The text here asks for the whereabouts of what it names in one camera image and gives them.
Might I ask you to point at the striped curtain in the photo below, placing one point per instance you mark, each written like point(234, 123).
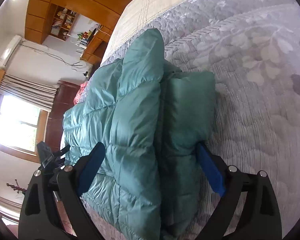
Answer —
point(37, 94)

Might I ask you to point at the red patterned cloth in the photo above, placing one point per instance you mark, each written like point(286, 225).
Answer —
point(81, 94)

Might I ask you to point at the wooden desk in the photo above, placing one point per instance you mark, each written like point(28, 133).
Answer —
point(97, 46)

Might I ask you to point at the dark wooden headboard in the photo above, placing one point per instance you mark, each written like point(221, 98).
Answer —
point(63, 101)

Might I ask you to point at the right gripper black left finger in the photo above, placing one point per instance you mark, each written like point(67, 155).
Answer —
point(39, 218)

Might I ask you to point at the beige woven bed mat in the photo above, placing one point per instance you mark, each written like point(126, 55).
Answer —
point(135, 16)

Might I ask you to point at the teal puffer down jacket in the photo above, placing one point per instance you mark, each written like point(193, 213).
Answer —
point(149, 115)

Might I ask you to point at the wooden wardrobe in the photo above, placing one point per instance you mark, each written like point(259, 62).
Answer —
point(39, 14)

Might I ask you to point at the grey white quilted bedspread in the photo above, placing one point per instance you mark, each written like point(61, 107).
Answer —
point(253, 49)

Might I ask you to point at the white air conditioner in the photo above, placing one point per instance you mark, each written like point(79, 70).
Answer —
point(9, 50)

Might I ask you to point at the window with wooden frame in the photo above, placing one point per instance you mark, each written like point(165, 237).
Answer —
point(22, 126)

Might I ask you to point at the wall bookshelf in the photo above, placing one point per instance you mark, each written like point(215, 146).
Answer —
point(62, 22)

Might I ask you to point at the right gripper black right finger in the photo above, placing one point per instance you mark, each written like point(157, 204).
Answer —
point(247, 208)

